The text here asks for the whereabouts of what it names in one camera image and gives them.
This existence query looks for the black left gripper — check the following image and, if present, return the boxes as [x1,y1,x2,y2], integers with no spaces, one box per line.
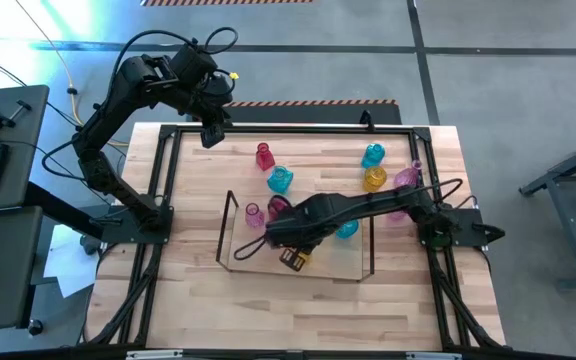
[172,43,234,124]

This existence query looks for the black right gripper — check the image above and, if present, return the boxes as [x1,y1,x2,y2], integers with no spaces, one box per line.
[267,197,332,249]

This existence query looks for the tall red ribbed glass bottle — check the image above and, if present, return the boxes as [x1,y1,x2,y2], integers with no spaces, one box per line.
[266,194,292,221]

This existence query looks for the purple dimpled glass vase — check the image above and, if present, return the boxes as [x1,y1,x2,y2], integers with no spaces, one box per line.
[244,202,265,230]

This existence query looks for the cyan crest-embossed glass flask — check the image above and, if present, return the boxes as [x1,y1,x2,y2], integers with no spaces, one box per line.
[335,219,361,240]

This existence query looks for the small red square glass bottle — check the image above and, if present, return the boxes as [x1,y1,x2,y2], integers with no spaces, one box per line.
[254,141,277,172]

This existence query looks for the purple slender-necked glass vase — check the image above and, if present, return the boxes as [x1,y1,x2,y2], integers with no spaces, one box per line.
[392,159,424,190]

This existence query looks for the cyan diamond-textured glass vase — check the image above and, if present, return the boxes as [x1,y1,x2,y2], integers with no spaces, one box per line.
[266,165,295,196]

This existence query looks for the yellow textured glass vase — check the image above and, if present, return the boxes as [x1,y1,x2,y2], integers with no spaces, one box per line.
[361,164,389,194]

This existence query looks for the small cyan glass bottle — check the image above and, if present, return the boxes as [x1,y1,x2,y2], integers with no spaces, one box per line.
[360,142,387,170]

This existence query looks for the black striped-edge floor mat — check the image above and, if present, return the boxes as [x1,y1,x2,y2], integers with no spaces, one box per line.
[225,98,403,126]

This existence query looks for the grey desk top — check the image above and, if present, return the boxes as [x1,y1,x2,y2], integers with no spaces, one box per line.
[0,84,51,214]

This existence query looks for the black desk support beam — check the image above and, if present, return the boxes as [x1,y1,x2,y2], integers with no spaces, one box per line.
[22,180,107,242]

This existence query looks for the white paper sheets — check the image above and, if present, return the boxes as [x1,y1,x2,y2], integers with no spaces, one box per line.
[42,223,100,300]

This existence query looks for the dark grey desk panel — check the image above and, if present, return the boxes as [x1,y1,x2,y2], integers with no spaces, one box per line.
[0,205,45,334]

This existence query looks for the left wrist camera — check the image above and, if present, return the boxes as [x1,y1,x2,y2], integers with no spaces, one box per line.
[200,122,228,150]

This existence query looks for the black metal table frame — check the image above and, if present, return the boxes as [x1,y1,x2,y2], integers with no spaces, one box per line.
[82,122,507,354]

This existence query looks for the yellow cable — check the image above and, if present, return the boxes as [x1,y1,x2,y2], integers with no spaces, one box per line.
[14,0,130,149]

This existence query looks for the black floor cable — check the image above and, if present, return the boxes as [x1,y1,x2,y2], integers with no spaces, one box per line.
[0,62,129,151]

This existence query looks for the silver bracket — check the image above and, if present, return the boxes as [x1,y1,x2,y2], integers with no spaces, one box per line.
[125,349,184,360]
[405,351,463,360]

